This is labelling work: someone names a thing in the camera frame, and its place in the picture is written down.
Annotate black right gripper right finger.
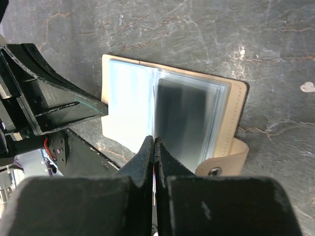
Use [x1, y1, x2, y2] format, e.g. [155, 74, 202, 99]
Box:
[154, 138, 302, 236]

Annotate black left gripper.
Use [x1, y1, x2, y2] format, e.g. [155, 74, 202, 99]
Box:
[0, 43, 108, 168]

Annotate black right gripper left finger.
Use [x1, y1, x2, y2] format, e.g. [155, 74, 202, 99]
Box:
[0, 136, 154, 236]

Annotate beige leather card holder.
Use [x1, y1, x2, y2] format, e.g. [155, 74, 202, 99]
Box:
[101, 55, 249, 176]

